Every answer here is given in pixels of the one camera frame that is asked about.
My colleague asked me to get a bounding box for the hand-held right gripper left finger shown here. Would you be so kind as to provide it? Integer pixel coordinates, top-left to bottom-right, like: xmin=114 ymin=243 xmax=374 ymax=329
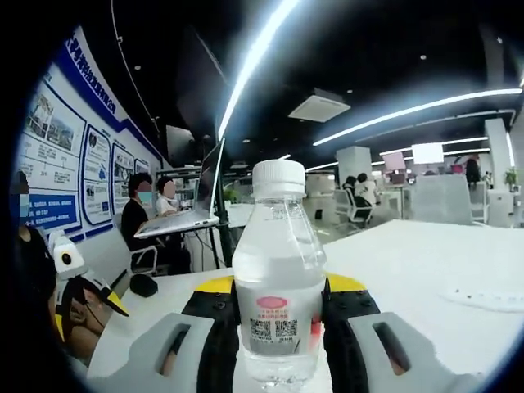
xmin=88 ymin=274 xmax=243 ymax=393

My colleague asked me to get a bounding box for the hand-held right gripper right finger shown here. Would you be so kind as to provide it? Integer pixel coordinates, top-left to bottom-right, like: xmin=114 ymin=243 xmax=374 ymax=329
xmin=321 ymin=273 xmax=484 ymax=393

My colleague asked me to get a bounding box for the clear plastic water bottle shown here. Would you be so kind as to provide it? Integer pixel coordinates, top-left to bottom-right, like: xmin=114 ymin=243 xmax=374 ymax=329
xmin=232 ymin=159 xmax=328 ymax=390

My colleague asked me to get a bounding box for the person's left hand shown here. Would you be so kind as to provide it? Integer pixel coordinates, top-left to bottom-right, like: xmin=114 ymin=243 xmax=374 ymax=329
xmin=67 ymin=286 xmax=108 ymax=329

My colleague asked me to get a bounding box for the black rounded object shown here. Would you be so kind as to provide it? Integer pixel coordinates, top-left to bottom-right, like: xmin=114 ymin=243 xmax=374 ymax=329
xmin=129 ymin=273 xmax=160 ymax=298

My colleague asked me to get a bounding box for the white table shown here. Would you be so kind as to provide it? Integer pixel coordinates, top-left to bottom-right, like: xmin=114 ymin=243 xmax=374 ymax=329
xmin=88 ymin=219 xmax=524 ymax=393

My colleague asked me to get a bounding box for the silver laptop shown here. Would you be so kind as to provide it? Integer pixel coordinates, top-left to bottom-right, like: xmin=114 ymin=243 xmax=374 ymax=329
xmin=133 ymin=138 xmax=227 ymax=241

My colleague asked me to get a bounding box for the black laptop stand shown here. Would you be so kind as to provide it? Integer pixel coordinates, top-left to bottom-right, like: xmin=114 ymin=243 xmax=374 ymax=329
xmin=200 ymin=161 xmax=235 ymax=271

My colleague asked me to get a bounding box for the black monitor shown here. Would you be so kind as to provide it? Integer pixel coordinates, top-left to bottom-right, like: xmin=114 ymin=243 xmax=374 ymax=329
xmin=165 ymin=124 xmax=196 ymax=167

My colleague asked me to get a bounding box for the grey mesh office chair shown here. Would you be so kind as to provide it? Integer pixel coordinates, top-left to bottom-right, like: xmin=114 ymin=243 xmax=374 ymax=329
xmin=413 ymin=174 xmax=484 ymax=226

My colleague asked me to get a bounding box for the white ceiling light strip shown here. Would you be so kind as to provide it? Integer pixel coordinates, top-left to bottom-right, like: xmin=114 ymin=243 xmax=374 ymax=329
xmin=313 ymin=88 xmax=524 ymax=147
xmin=219 ymin=0 xmax=302 ymax=140

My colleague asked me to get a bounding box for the ceiling air conditioner unit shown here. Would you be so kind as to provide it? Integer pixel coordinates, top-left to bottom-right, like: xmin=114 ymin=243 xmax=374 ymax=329
xmin=288 ymin=88 xmax=352 ymax=123

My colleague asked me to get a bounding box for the blue and white wall display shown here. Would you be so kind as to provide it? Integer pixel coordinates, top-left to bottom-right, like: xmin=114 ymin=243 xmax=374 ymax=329
xmin=16 ymin=24 xmax=165 ymax=242

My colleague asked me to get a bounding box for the pink wall screen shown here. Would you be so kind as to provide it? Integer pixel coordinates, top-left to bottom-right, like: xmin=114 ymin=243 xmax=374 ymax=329
xmin=382 ymin=153 xmax=406 ymax=171

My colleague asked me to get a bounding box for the white wall screen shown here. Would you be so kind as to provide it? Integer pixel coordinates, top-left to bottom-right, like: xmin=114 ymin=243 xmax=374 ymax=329
xmin=411 ymin=142 xmax=445 ymax=165

